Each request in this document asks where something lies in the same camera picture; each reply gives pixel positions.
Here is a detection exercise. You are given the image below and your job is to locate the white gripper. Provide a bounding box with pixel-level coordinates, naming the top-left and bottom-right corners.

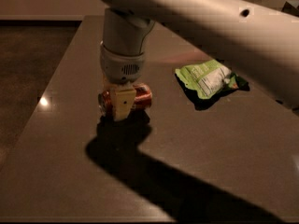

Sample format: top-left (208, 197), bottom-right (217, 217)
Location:
top-left (100, 43), bottom-right (145, 121)

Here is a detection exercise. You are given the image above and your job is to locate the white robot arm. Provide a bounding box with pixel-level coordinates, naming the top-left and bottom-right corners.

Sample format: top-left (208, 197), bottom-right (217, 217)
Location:
top-left (101, 0), bottom-right (299, 120)

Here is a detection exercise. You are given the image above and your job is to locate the red coke can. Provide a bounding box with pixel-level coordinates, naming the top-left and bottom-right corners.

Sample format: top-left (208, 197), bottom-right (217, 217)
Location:
top-left (98, 83), bottom-right (152, 118)

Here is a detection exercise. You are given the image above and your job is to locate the green chip bag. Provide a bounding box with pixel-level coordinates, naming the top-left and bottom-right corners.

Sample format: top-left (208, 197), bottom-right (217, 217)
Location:
top-left (175, 60), bottom-right (249, 100)

